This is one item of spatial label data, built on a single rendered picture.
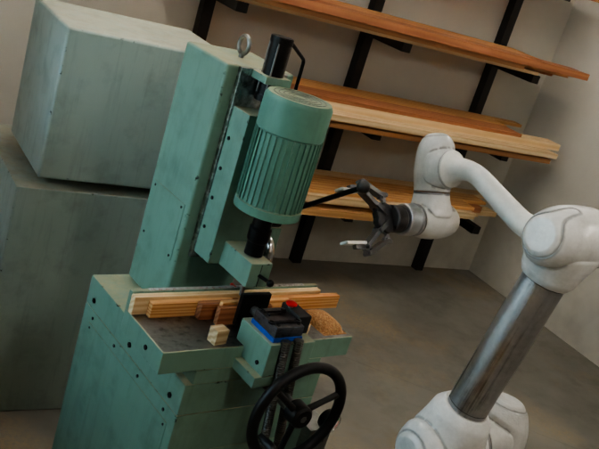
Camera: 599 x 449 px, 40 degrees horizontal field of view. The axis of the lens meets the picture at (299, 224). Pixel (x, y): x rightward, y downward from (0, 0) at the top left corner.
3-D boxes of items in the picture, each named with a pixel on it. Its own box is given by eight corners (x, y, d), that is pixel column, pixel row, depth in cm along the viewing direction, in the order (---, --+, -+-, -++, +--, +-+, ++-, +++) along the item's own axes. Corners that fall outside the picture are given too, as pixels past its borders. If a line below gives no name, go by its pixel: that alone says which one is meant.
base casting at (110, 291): (175, 417, 204) (184, 385, 201) (84, 301, 244) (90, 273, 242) (314, 396, 232) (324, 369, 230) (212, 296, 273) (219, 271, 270)
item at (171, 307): (149, 318, 206) (152, 304, 205) (145, 314, 207) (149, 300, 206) (336, 307, 246) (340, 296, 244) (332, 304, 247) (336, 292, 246)
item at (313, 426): (303, 454, 235) (311, 431, 232) (279, 428, 244) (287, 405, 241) (325, 450, 240) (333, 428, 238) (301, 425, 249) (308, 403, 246)
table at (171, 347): (175, 398, 188) (181, 376, 186) (118, 329, 209) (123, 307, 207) (368, 373, 226) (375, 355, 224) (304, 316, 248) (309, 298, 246)
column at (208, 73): (160, 312, 232) (225, 63, 209) (126, 274, 248) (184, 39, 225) (225, 308, 247) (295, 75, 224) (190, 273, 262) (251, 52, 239)
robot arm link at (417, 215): (400, 207, 233) (385, 206, 229) (424, 200, 226) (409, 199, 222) (404, 239, 231) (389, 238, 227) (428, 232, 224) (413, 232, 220)
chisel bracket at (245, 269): (242, 293, 215) (251, 264, 213) (216, 268, 225) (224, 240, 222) (266, 292, 220) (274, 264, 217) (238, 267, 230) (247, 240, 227)
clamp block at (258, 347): (259, 378, 201) (270, 346, 198) (231, 347, 211) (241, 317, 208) (307, 371, 211) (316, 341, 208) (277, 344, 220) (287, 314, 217)
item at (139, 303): (130, 314, 205) (135, 297, 203) (127, 311, 206) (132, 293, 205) (315, 305, 243) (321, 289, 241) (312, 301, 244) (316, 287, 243)
